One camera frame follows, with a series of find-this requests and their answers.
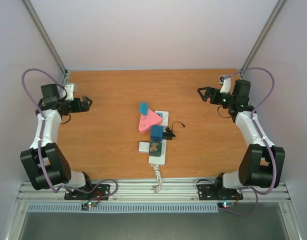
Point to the blue slotted cable duct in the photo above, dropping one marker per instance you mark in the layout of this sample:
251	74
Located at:
120	208

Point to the black charger with cable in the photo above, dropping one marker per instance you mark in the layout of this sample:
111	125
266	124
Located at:
168	132

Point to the right aluminium frame post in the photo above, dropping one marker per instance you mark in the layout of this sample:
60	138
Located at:
273	16

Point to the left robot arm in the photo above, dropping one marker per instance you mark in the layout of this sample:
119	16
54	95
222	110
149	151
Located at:
44	163

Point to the teal oval plug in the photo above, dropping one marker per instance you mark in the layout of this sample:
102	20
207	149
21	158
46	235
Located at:
143	108

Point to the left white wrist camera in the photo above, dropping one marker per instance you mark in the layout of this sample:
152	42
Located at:
70	89

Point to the small circuit board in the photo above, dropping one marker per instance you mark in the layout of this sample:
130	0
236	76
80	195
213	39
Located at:
226	205
88	205

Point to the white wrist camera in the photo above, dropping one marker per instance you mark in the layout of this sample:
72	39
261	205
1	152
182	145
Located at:
70	89
225	82

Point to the left small circuit board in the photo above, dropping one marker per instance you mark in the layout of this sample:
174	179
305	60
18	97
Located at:
88	205

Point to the left aluminium frame post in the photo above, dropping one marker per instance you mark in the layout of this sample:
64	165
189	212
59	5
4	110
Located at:
42	31

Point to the right small circuit board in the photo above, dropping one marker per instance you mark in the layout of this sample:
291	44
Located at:
226	205

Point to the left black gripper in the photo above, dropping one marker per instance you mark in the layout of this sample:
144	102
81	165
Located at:
85	106

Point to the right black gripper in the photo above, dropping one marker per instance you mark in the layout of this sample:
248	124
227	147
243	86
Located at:
213	92

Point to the dark green patterned plug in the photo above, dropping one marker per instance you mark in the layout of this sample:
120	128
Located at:
155	149

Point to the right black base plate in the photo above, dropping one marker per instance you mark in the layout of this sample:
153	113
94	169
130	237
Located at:
208	190

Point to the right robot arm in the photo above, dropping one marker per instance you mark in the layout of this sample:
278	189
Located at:
262	164

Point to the white cube plug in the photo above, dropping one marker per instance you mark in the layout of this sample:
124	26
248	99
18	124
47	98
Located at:
144	147

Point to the pink triangular socket adapter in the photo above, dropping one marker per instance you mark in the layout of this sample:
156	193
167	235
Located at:
147	121

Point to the blue cube adapter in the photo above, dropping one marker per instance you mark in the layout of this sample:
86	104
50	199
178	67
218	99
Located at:
156	133

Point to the aluminium frame post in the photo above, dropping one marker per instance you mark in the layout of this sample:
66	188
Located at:
42	31
273	16

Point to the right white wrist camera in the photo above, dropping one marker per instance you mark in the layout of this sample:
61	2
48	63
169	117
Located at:
225	82

